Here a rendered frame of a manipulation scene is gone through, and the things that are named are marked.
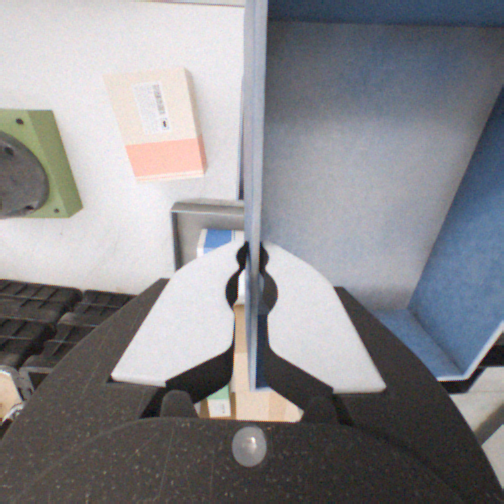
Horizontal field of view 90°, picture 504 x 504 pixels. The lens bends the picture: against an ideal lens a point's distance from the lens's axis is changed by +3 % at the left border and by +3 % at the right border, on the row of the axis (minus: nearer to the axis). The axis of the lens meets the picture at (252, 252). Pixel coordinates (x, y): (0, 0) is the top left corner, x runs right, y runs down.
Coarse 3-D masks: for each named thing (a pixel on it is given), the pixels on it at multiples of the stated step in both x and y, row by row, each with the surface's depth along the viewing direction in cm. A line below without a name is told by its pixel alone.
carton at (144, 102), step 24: (144, 72) 37; (168, 72) 37; (120, 96) 38; (144, 96) 38; (168, 96) 38; (192, 96) 41; (120, 120) 39; (144, 120) 40; (168, 120) 40; (192, 120) 40; (144, 144) 41; (168, 144) 42; (192, 144) 42; (144, 168) 43; (168, 168) 43; (192, 168) 44
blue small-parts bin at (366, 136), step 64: (256, 0) 7; (320, 0) 10; (384, 0) 10; (448, 0) 10; (256, 64) 8; (320, 64) 13; (384, 64) 13; (448, 64) 14; (256, 128) 8; (320, 128) 15; (384, 128) 15; (448, 128) 15; (256, 192) 10; (320, 192) 17; (384, 192) 17; (448, 192) 17; (256, 256) 11; (320, 256) 19; (384, 256) 20; (448, 256) 18; (256, 320) 13; (384, 320) 21; (448, 320) 18; (256, 384) 16
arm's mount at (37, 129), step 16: (0, 112) 39; (16, 112) 39; (32, 112) 40; (48, 112) 44; (0, 128) 40; (16, 128) 40; (32, 128) 40; (48, 128) 44; (32, 144) 42; (48, 144) 44; (48, 160) 43; (64, 160) 48; (48, 176) 44; (64, 176) 48; (64, 192) 48; (48, 208) 47; (64, 208) 48; (80, 208) 52
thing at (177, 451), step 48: (144, 432) 4; (192, 432) 4; (240, 432) 5; (288, 432) 5; (336, 432) 5; (48, 480) 4; (96, 480) 4; (144, 480) 4; (192, 480) 4; (240, 480) 4; (288, 480) 4; (336, 480) 4; (384, 480) 4; (432, 480) 4
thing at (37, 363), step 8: (32, 360) 45; (40, 360) 45; (48, 360) 45; (56, 360) 46; (24, 368) 44; (32, 368) 44; (40, 368) 44; (48, 368) 44; (24, 376) 45; (24, 384) 46; (32, 384) 46; (32, 392) 47
